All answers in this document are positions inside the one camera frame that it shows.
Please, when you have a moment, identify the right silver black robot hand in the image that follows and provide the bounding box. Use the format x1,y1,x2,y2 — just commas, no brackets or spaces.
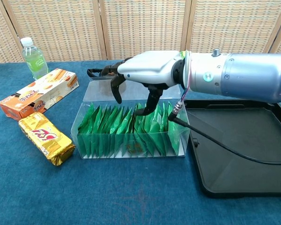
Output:
100,50,187,117

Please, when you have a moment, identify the black plastic tray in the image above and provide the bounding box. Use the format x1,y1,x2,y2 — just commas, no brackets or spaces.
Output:
184,98,281,199

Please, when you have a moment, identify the green label water bottle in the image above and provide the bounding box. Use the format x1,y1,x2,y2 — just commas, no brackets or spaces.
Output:
20,37,50,80

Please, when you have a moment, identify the transparent plastic box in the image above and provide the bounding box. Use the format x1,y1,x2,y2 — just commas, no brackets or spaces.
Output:
70,76,191,160

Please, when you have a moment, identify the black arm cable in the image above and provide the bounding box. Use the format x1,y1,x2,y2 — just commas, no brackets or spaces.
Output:
168,100,281,165

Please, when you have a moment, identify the gold foil cracker pack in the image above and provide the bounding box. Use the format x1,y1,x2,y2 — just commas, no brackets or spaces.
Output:
18,112,76,166

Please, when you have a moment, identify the wooden rattan folding screen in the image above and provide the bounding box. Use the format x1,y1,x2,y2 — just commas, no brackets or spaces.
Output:
0,0,281,64

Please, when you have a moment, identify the orange white biscuit box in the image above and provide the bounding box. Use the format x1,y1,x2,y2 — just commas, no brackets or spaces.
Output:
0,68,80,121

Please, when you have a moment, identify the black bottle cap with strap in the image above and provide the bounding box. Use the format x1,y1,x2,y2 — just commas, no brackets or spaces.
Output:
87,67,127,94

